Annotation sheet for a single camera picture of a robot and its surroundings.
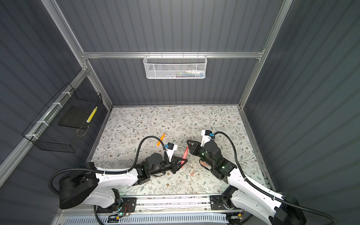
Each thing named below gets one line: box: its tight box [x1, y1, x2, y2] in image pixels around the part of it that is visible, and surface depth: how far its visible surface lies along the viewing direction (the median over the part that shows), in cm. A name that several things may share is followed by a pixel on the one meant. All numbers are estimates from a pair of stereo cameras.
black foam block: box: [58, 105, 96, 129], surface depth 77 cm
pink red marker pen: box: [180, 146, 189, 169], surface depth 75 cm
